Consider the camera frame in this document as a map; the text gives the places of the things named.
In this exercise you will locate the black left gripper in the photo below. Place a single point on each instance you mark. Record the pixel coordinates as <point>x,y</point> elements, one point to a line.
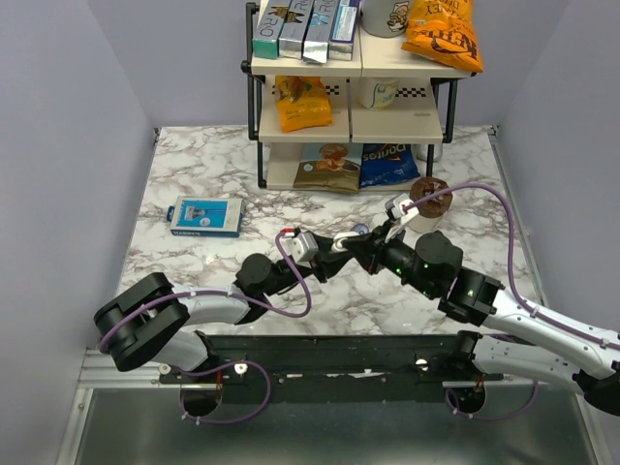
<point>325,263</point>

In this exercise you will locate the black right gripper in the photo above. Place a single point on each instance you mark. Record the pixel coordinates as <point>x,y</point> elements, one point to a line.
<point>370,248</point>

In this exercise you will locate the purple earbud charging case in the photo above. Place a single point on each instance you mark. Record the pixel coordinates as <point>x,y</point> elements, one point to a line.
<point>360,229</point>

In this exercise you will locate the white earbud charging case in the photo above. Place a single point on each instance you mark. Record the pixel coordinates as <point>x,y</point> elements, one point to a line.
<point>338,241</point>

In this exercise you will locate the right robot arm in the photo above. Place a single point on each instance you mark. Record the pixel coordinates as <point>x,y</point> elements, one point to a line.
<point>550,347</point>

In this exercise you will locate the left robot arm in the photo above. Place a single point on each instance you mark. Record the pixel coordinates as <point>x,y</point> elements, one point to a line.
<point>147,321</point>

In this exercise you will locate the blue Doritos bag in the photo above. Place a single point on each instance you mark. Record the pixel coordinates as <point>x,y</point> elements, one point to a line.
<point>384,164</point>

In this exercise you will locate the brown cookie bag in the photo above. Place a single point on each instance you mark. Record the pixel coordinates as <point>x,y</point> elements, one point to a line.
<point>332,165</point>

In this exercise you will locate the beige three-tier shelf rack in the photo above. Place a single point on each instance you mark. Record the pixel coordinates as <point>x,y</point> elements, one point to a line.
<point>423,112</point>

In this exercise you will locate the blue razor box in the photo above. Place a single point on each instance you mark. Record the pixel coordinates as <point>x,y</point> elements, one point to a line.
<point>193,216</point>

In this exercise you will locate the white yogurt cup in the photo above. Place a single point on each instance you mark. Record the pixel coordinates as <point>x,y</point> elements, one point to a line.
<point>377,93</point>

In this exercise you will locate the orange snack bag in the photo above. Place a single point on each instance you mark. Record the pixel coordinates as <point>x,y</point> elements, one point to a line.
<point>302,102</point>

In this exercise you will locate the purple white box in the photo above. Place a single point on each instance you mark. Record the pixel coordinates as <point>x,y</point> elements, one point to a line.
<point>342,38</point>

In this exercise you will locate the grey printed mug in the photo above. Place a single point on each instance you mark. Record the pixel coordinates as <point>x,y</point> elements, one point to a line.
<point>385,18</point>

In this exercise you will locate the orange kettle chips bag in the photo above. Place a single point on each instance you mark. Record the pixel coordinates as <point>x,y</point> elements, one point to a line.
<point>444,31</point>

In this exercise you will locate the silver blue RO box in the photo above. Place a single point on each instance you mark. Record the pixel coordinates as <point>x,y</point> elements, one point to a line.
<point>315,45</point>

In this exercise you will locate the teal RO box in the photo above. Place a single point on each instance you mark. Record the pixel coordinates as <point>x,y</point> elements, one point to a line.
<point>266,38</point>

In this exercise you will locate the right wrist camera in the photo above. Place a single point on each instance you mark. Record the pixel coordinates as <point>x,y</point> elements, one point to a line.
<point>400,211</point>

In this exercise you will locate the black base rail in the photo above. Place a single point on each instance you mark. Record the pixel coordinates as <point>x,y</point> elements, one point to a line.
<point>244,370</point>

